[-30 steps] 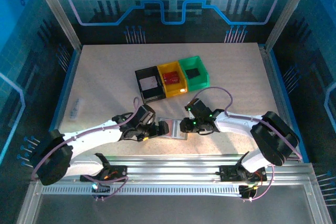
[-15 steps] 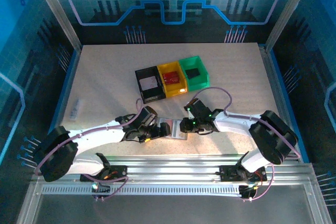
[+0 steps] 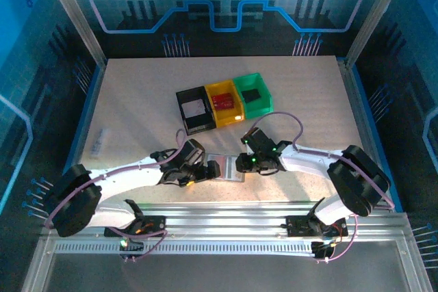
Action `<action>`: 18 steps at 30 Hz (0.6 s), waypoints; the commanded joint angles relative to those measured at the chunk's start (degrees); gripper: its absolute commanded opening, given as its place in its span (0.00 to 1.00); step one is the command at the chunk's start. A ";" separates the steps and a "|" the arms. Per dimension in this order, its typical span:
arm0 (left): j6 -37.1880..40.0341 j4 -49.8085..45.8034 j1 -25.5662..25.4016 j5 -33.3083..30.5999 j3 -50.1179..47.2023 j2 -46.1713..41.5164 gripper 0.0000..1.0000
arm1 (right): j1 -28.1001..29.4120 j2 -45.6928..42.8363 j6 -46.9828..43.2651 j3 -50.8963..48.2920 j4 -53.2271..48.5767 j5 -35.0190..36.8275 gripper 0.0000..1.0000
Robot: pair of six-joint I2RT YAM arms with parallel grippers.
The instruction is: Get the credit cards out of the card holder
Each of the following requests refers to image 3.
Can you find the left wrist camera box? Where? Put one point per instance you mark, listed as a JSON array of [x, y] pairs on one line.
[[196, 151]]

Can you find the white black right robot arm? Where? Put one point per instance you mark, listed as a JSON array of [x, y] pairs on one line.
[[304, 163]]

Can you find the red circuit board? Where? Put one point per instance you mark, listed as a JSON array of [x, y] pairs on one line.
[[223, 101]]

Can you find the black card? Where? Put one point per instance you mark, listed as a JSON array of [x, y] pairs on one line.
[[250, 96]]

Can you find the white card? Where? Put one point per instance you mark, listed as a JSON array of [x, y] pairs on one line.
[[193, 109]]

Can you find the blue table side strip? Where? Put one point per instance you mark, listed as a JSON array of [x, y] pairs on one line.
[[364, 100], [91, 100]]

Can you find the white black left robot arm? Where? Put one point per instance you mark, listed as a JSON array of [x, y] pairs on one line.
[[130, 181]]

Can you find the aluminium side rail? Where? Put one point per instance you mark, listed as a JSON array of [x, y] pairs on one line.
[[356, 100]]

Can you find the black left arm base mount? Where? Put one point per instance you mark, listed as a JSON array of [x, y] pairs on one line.
[[154, 225]]

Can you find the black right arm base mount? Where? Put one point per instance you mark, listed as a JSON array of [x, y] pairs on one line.
[[297, 227]]

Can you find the grey card holder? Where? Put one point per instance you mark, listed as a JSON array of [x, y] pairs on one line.
[[231, 168]]

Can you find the black controller box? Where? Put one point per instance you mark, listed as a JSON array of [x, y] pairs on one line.
[[131, 245], [321, 249]]

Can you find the yellow plastic bin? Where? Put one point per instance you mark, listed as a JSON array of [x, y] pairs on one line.
[[226, 119]]

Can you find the aluminium rail frame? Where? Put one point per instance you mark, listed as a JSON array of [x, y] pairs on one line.
[[222, 213]]

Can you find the aluminium frame post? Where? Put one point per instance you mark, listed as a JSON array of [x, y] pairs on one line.
[[376, 15], [73, 15]]

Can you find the green plastic bin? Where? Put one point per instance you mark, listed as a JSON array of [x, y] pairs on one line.
[[256, 110]]

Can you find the black plastic bin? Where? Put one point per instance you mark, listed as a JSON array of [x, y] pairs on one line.
[[191, 94]]

